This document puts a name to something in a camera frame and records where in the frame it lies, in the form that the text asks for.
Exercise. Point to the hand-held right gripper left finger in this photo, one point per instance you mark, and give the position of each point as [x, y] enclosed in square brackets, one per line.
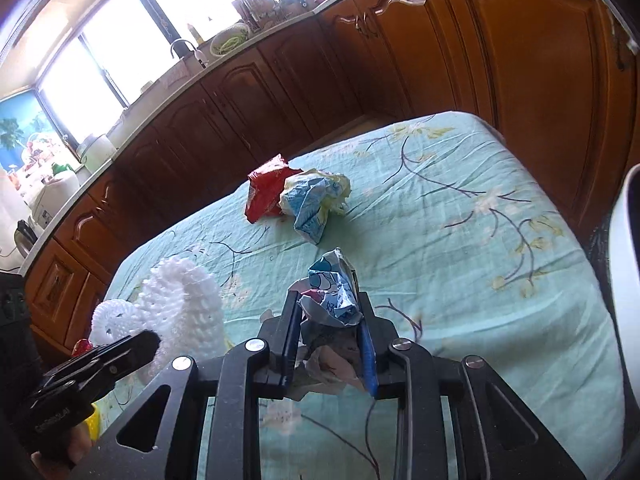
[287, 350]

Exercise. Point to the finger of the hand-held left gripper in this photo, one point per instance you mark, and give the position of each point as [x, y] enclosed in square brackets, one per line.
[115, 357]

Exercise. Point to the crumpled blue yellow wrapper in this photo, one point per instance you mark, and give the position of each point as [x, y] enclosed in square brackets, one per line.
[310, 205]

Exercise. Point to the wall poster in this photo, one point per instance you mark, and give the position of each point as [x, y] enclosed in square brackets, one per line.
[20, 130]

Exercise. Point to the printed wrapper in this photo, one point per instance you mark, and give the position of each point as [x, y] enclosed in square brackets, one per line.
[330, 295]

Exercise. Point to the yellow foam fruit net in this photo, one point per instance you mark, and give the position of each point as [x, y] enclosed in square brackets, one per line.
[94, 422]

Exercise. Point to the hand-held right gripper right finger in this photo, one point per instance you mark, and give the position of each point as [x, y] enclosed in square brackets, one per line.
[367, 360]

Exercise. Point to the floral green tablecloth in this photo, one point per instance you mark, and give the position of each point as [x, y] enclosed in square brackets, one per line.
[450, 285]

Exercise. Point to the yellow dish soap bottle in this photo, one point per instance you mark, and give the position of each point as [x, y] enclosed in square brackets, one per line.
[194, 34]

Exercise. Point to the crushed red can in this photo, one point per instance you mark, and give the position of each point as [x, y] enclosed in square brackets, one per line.
[83, 346]

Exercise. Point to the wooden lower cabinets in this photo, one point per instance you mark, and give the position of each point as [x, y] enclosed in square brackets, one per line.
[400, 60]

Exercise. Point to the large white appliance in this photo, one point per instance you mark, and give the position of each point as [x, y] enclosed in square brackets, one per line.
[55, 195]

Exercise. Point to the colander with greens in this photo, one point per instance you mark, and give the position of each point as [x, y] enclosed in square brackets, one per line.
[227, 40]

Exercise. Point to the red snack bag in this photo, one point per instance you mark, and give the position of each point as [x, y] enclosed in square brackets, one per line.
[262, 190]

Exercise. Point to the black kettle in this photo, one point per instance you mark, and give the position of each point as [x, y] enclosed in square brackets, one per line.
[25, 237]

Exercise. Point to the utensil rack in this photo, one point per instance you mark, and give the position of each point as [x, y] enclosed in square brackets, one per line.
[252, 7]

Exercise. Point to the sink faucet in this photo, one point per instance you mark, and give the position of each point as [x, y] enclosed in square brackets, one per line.
[182, 42]

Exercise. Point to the kitchen window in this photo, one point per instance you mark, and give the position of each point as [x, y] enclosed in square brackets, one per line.
[115, 55]

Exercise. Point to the white trash bin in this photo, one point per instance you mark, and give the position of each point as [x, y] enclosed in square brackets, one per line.
[627, 285]

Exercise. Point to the white foam fruit net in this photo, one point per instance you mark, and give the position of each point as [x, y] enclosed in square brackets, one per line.
[107, 322]
[190, 310]

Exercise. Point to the person's left hand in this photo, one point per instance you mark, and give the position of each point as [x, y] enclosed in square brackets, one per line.
[77, 445]

